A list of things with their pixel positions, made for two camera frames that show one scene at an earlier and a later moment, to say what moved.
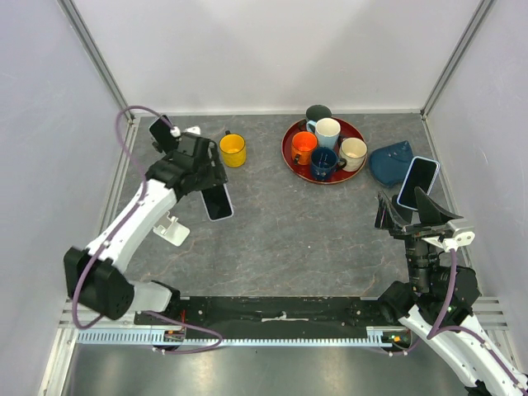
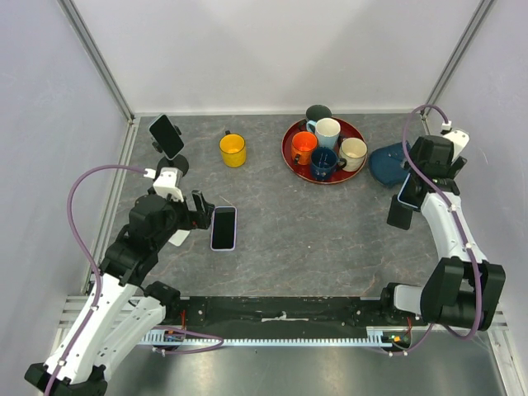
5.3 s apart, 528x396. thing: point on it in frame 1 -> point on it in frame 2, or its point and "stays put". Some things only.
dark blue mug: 324,162 stays put
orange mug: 302,145 stays put
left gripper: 216,174 -> 201,218
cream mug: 353,154 stays put
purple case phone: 217,202 -> 223,228
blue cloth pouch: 390,164 stays put
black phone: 161,129 stays put
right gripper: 430,214 -> 455,167
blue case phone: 421,172 stays put
